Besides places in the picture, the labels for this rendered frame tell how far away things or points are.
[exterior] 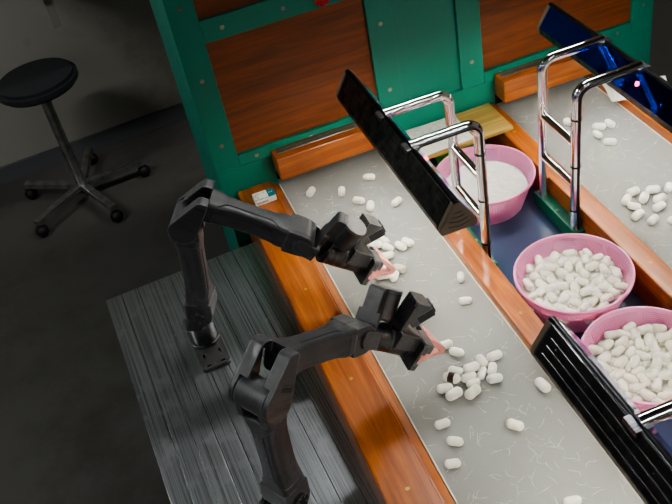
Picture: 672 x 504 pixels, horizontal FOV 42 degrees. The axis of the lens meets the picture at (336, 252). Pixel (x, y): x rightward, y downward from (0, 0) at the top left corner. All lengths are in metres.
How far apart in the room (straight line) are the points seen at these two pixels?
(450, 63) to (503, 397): 1.06
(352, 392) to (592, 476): 0.50
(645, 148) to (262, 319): 1.11
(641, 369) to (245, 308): 0.96
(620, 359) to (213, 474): 0.88
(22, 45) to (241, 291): 2.19
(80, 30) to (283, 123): 1.93
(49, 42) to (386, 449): 2.89
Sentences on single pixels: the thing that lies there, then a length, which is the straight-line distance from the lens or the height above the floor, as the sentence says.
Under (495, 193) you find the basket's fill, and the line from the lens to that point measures 2.34.
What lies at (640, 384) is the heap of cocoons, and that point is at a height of 0.74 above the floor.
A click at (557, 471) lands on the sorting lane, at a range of 1.73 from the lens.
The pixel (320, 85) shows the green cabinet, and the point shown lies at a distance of 2.40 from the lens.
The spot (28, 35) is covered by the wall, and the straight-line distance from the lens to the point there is 4.17.
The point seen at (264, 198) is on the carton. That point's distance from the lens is 2.38.
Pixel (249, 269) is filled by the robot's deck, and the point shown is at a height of 0.67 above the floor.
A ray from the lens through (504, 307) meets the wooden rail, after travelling 1.98.
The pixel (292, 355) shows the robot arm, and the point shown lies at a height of 1.12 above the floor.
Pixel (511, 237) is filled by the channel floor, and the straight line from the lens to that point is 2.29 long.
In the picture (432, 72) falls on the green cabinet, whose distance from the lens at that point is 2.52.
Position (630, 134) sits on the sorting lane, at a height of 0.74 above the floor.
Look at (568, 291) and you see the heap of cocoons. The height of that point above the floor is 0.74.
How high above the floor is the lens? 2.16
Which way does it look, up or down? 40 degrees down
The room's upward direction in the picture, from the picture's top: 12 degrees counter-clockwise
